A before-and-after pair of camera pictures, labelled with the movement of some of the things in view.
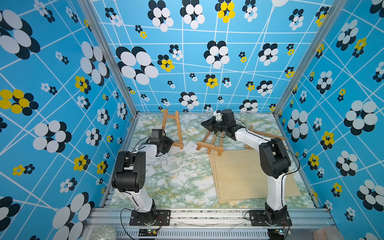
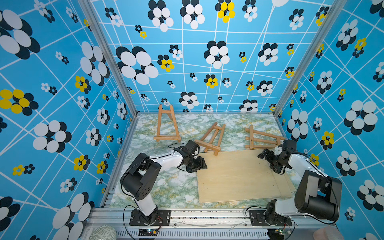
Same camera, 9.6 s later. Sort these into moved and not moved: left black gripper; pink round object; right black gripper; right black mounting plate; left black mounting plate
Moved: left black gripper; right black gripper
Not moved: pink round object; right black mounting plate; left black mounting plate
